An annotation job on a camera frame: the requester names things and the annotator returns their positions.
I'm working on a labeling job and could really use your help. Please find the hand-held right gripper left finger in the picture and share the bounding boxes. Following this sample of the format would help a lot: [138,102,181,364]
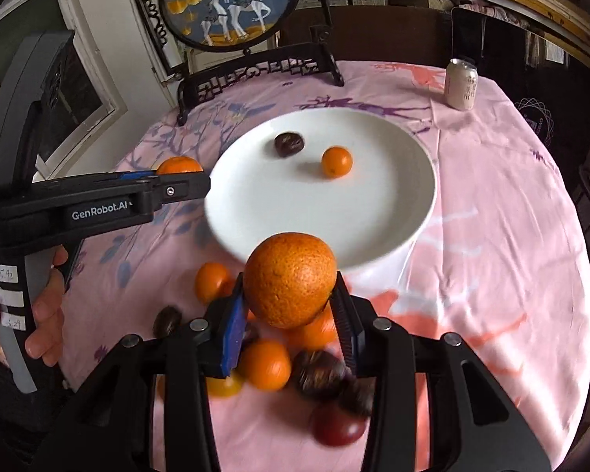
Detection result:
[54,282,251,472]

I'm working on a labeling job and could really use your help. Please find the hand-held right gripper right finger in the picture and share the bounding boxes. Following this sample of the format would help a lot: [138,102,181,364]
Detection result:
[327,270,542,472]

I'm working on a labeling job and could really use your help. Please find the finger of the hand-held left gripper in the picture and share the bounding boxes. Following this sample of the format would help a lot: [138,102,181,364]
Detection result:
[150,171,212,220]
[103,170,160,184]

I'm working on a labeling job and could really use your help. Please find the large orange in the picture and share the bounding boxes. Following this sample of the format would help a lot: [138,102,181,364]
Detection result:
[242,232,337,329]

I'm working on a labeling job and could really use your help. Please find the white plate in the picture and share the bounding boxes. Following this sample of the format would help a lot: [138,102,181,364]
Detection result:
[204,108,438,276]

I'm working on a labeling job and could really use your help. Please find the person's left hand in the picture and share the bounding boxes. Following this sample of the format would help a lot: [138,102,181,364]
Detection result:
[0,245,70,367]

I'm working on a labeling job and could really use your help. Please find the brown chestnut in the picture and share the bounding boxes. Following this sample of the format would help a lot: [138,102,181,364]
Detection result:
[291,349,347,402]
[337,376,376,416]
[152,305,183,339]
[274,131,304,159]

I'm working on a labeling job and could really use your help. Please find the small yellow orange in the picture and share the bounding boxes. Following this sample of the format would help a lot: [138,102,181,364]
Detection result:
[205,371,245,399]

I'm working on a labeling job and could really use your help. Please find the red tomato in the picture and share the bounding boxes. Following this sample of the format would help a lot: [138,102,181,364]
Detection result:
[309,403,369,448]

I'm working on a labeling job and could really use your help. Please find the round deer table screen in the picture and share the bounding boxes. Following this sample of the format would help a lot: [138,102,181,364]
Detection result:
[128,0,346,126]

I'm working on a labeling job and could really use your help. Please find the pink printed tablecloth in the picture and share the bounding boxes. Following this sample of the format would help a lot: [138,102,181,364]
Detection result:
[61,59,590,472]

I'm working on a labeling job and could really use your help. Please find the white drink can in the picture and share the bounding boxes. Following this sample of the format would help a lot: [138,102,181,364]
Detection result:
[445,57,479,111]

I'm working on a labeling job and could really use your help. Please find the white window frame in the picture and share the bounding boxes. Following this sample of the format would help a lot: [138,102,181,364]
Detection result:
[0,0,129,180]

